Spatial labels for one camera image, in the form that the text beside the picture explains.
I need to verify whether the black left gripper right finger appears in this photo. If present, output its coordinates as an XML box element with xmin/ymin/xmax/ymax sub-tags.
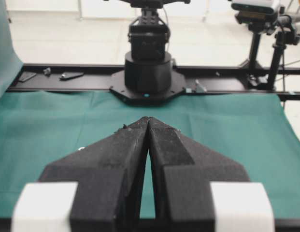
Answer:
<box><xmin>147</xmin><ymin>116</ymin><xmax>276</xmax><ymax>232</ymax></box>

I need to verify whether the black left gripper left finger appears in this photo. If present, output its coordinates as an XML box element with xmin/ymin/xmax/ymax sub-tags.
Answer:
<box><xmin>12</xmin><ymin>116</ymin><xmax>150</xmax><ymax>232</ymax></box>

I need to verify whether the green table cloth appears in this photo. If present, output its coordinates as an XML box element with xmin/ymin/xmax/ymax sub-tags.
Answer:
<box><xmin>0</xmin><ymin>92</ymin><xmax>300</xmax><ymax>218</ymax></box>

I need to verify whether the black flat tool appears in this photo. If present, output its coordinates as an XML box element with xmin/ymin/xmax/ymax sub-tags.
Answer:
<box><xmin>59</xmin><ymin>72</ymin><xmax>84</xmax><ymax>81</ymax></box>

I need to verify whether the black camera stand post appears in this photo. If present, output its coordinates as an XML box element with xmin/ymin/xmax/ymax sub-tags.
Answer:
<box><xmin>239</xmin><ymin>32</ymin><xmax>268</xmax><ymax>90</ymax></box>

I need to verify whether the small grey bracket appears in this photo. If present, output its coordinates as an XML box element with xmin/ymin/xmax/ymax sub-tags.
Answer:
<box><xmin>43</xmin><ymin>67</ymin><xmax>51</xmax><ymax>76</ymax></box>

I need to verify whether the black aluminium rail frame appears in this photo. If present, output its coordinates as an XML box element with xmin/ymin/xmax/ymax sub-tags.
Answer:
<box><xmin>7</xmin><ymin>64</ymin><xmax>300</xmax><ymax>103</ymax></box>

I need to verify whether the black thin stand post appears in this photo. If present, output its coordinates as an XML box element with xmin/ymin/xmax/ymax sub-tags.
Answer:
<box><xmin>267</xmin><ymin>14</ymin><xmax>300</xmax><ymax>90</ymax></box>

